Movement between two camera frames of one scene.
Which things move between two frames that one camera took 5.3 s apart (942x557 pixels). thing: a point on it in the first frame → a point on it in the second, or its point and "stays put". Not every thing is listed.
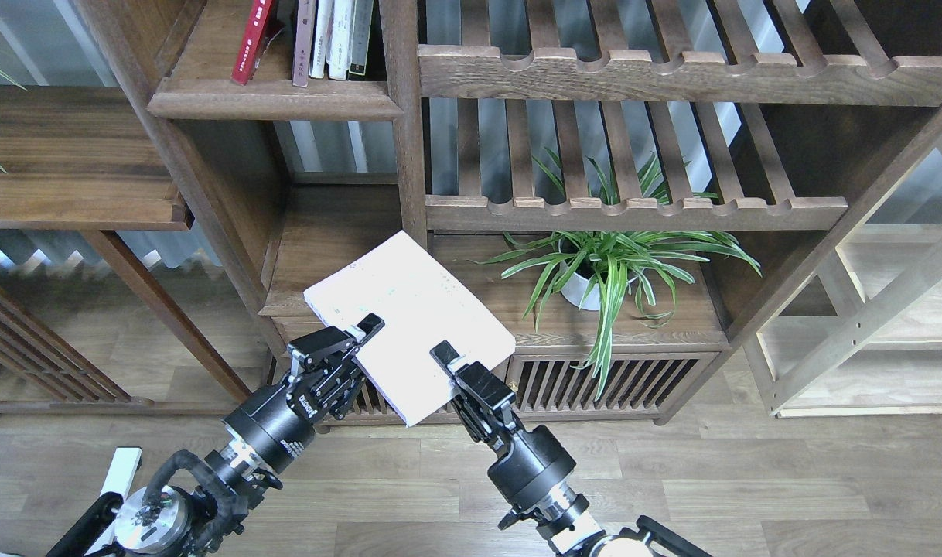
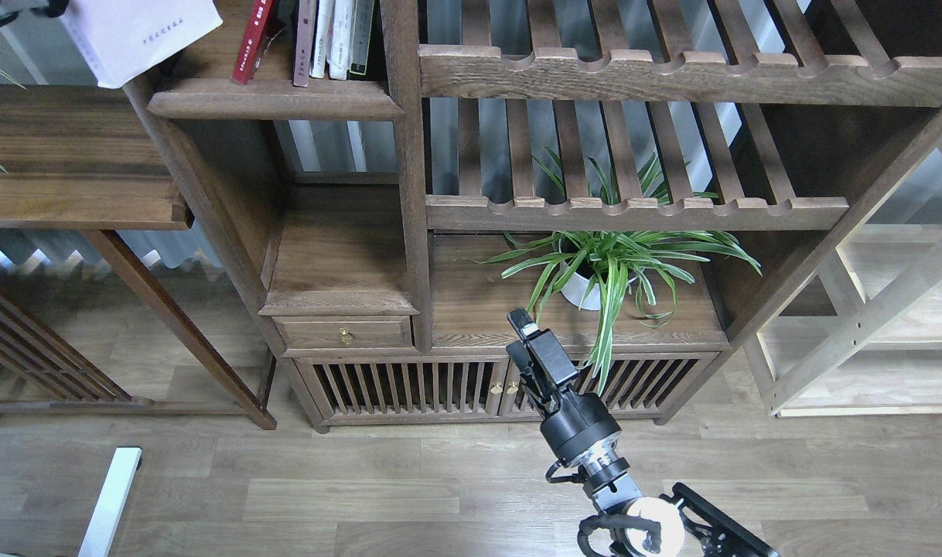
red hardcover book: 250,42 stays put
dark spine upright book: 362,15 stays put
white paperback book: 397,282 → 119,39
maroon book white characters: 305,29 stays put
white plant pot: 581,292 stays put
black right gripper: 533,465 → 575,422
